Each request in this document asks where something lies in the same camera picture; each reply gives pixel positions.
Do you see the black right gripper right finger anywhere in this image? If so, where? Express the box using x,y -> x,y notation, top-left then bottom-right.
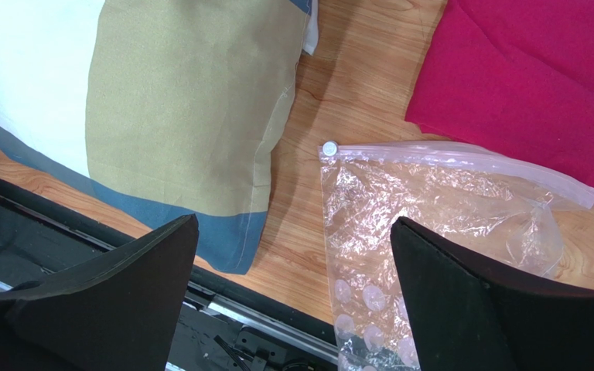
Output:
391,217 -> 594,370

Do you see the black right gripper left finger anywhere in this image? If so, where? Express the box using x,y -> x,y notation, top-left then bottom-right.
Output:
0,216 -> 199,370

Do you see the clear zip top bag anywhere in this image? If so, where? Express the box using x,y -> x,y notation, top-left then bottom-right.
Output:
319,141 -> 594,370

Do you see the striped beige blue pillow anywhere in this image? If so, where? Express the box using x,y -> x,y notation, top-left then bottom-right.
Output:
0,1 -> 318,274

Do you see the magenta folded cloth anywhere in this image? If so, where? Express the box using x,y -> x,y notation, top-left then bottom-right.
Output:
405,1 -> 594,188

